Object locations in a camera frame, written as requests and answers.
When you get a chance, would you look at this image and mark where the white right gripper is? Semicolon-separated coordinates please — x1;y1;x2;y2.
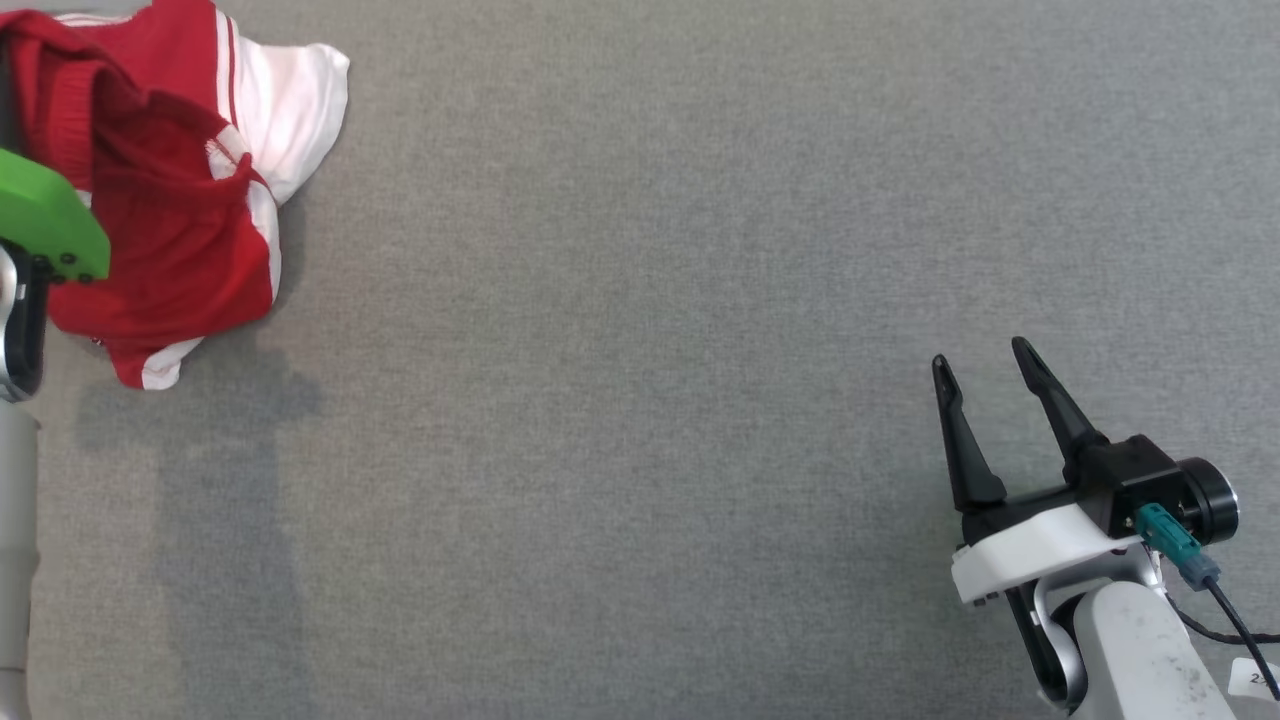
931;336;1143;605

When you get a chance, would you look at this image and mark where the black cable with teal plug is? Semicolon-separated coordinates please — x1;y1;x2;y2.
1135;503;1280;701

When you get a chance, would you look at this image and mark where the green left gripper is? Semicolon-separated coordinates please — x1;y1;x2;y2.
0;148;112;285

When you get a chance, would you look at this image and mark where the red white basketball jersey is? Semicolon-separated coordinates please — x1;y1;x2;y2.
0;0;351;207

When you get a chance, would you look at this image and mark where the white paper label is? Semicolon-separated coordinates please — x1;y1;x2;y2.
1228;657;1280;701

